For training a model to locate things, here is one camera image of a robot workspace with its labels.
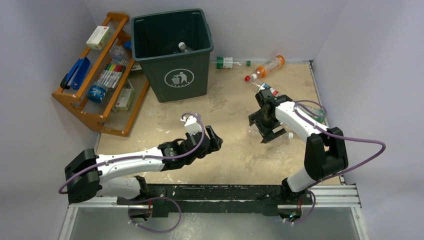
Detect white red small box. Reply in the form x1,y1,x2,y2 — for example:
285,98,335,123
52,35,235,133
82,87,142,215
86,25,111,50

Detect blue tape roll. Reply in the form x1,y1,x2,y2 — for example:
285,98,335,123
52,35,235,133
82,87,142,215
87,81,108,104

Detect dark green trash bin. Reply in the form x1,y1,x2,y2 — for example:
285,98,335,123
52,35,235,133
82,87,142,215
131,8,214,103

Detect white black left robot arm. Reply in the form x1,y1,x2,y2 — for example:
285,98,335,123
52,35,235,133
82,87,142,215
59,125,224,205

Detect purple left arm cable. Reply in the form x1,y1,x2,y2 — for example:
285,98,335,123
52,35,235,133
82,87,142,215
58,112,206,233

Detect blue stapler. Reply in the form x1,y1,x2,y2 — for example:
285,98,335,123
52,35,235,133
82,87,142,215
60,57,91,90

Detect green white staples box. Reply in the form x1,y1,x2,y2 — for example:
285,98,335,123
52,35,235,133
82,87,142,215
115,88,136,111

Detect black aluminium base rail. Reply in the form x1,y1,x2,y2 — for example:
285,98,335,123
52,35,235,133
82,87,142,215
67,183,362,220

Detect orange wooden shelf rack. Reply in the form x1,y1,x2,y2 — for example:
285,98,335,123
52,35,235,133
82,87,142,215
52,12,150,137

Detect red white label bottle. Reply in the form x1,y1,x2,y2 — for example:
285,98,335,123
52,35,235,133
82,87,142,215
252,80,280,97

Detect dark green label bottle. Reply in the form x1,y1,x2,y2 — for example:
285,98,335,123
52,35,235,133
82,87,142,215
173,42,193,54

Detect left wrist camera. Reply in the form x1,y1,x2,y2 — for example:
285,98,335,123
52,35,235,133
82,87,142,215
180,113,202,136

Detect orange drink bottle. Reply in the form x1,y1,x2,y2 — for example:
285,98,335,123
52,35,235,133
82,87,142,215
244,55,286,82

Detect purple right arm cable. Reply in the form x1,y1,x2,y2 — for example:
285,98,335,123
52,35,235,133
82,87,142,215
283,99,387,226

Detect green white label bottle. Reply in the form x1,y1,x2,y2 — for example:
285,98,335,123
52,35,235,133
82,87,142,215
210,56,251,70

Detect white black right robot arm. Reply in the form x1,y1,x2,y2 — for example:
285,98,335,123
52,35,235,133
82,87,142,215
248,89,349,204

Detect clear plastic cup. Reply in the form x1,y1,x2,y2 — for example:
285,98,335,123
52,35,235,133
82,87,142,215
109,45,127,63

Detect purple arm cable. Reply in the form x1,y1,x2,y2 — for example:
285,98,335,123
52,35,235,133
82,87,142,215
58,112,206,233
283,99,387,226

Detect crushed clear unlabelled bottle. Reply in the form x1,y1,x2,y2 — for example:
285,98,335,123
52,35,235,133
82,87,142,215
247,124,294,143

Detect coloured marker set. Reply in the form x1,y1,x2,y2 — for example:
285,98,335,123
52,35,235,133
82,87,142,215
97,63,126,89

